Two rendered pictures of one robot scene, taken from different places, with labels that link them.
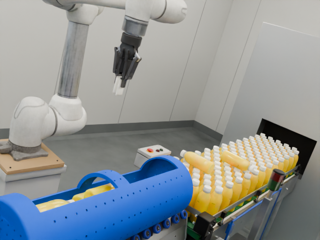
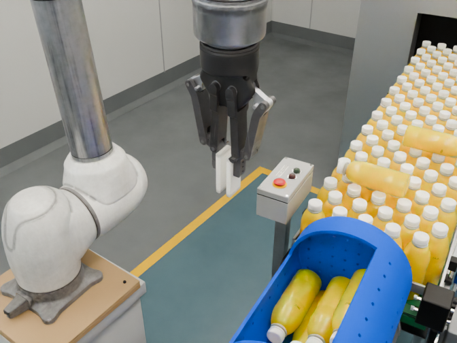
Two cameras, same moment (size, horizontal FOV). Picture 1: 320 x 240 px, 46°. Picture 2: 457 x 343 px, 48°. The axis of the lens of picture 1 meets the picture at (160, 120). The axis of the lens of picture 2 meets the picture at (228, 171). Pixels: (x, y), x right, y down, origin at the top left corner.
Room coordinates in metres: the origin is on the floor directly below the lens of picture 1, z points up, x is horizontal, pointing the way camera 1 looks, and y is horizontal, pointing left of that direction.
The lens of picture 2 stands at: (0.79, 0.22, 1.96)
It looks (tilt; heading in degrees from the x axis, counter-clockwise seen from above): 34 degrees down; 357
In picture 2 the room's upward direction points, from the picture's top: straight up
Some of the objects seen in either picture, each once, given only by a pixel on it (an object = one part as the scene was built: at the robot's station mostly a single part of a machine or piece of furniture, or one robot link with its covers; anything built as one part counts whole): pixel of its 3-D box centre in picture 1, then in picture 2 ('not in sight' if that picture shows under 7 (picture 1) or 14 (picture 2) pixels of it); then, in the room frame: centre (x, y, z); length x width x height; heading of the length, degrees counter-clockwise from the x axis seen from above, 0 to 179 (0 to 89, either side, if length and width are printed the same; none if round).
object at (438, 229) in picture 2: (219, 189); (440, 229); (1.79, -0.39, 1.09); 0.04 x 0.04 x 0.02
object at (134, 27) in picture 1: (134, 26); (229, 15); (1.40, 0.19, 1.78); 0.09 x 0.09 x 0.06
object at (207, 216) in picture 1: (203, 224); (432, 307); (1.65, -0.35, 0.95); 0.10 x 0.07 x 0.10; 58
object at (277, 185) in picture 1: (274, 183); not in sight; (1.85, -0.67, 1.18); 0.06 x 0.06 x 0.05
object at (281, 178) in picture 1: (277, 176); not in sight; (1.85, -0.67, 1.23); 0.06 x 0.06 x 0.04
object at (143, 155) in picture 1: (153, 157); (285, 188); (2.05, -0.02, 1.05); 0.20 x 0.10 x 0.10; 148
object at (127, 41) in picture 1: (129, 46); (229, 72); (1.40, 0.19, 1.70); 0.08 x 0.07 x 0.09; 54
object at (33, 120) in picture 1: (31, 119); (43, 232); (1.71, 0.60, 1.19); 0.18 x 0.16 x 0.22; 142
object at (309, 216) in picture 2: not in sight; (311, 232); (1.91, -0.08, 0.99); 0.07 x 0.07 x 0.19
